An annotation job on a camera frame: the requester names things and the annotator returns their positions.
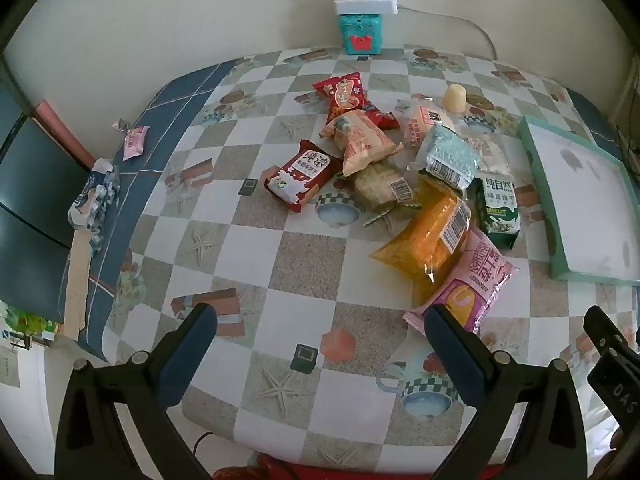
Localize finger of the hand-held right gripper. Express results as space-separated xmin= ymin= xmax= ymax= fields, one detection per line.
xmin=582 ymin=305 xmax=630 ymax=357

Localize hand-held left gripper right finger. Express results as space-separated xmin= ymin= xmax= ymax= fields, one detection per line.
xmin=424 ymin=304 xmax=588 ymax=480

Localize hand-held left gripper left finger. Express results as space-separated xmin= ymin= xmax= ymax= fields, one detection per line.
xmin=54 ymin=303 xmax=217 ymax=480

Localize pink snack packet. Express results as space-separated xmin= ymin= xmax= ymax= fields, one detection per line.
xmin=402 ymin=230 xmax=521 ymax=336

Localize teal tray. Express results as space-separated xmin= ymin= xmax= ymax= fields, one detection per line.
xmin=517 ymin=115 xmax=640 ymax=286

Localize dark green biscuit packet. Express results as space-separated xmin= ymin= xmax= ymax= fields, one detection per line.
xmin=472 ymin=175 xmax=522 ymax=250

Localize clear cracker packet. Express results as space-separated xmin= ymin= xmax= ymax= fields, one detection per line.
xmin=352 ymin=162 xmax=422 ymax=226

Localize green white patterned snack packet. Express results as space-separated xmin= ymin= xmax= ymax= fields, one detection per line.
xmin=415 ymin=125 xmax=480 ymax=191

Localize dark red milk snack packet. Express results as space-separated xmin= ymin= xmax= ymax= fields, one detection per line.
xmin=263 ymin=140 xmax=344 ymax=214

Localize beige orange snack packet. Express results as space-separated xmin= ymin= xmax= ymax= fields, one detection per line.
xmin=320 ymin=111 xmax=405 ymax=177

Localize clear packet with white bun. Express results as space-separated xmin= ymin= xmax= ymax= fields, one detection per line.
xmin=400 ymin=100 xmax=458 ymax=149

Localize small red candy packet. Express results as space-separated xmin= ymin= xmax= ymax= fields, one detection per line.
xmin=367 ymin=105 xmax=401 ymax=131

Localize pale yellow jelly cup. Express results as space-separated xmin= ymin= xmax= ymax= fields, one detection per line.
xmin=444 ymin=84 xmax=468 ymax=113

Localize red peanut snack packet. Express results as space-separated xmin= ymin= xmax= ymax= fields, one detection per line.
xmin=312 ymin=72 xmax=374 ymax=124

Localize checkered printed tablecloth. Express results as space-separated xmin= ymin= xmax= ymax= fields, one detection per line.
xmin=65 ymin=45 xmax=640 ymax=466

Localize cardboard strip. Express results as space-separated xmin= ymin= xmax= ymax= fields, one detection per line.
xmin=62 ymin=230 xmax=94 ymax=341

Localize green packaging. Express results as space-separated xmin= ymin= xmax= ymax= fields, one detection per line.
xmin=0 ymin=300 xmax=66 ymax=346

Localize red cloth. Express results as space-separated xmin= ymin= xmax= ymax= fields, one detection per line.
xmin=210 ymin=452 xmax=436 ymax=480

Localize blue white crumpled wrappers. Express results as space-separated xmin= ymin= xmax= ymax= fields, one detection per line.
xmin=67 ymin=157 xmax=121 ymax=233

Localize small pink packet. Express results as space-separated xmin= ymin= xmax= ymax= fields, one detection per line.
xmin=122 ymin=125 xmax=151 ymax=162

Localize dark blue cabinet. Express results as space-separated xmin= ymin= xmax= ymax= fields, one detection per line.
xmin=0 ymin=85 xmax=96 ymax=321

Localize reddish brown board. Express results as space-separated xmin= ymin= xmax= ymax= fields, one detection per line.
xmin=32 ymin=100 xmax=97 ymax=171

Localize teal toy box red crab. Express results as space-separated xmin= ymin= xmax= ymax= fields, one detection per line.
xmin=336 ymin=12 xmax=384 ymax=56

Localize white power strip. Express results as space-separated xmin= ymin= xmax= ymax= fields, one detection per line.
xmin=334 ymin=0 xmax=399 ymax=17

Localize white power strip cable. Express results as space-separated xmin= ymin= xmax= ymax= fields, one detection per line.
xmin=397 ymin=5 xmax=499 ymax=61

